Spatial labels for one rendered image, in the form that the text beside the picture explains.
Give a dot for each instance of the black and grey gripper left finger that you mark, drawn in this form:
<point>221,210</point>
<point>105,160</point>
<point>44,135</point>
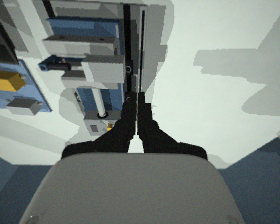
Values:
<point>116,140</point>

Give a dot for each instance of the yellow rectangular block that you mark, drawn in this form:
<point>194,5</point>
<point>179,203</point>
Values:
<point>11,81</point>

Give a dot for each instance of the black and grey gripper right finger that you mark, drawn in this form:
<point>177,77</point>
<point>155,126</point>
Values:
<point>154,140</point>

